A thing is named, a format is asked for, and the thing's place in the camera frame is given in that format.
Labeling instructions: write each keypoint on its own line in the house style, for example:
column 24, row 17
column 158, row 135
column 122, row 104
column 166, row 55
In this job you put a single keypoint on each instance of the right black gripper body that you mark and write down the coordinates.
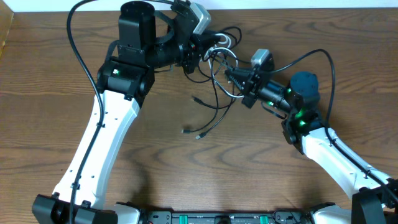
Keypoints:
column 252, row 94

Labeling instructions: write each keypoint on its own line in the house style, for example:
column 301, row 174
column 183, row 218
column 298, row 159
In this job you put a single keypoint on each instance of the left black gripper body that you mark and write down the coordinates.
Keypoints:
column 188, row 51

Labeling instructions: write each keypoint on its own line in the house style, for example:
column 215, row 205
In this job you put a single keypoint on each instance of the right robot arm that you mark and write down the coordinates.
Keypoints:
column 372, row 192

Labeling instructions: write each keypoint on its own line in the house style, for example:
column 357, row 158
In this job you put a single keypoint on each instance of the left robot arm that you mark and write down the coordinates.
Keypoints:
column 148, row 40

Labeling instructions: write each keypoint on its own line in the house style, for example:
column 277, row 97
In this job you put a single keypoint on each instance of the wooden side panel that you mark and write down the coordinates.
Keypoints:
column 6, row 19

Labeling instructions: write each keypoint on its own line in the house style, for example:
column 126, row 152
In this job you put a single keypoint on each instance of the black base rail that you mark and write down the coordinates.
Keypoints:
column 285, row 216

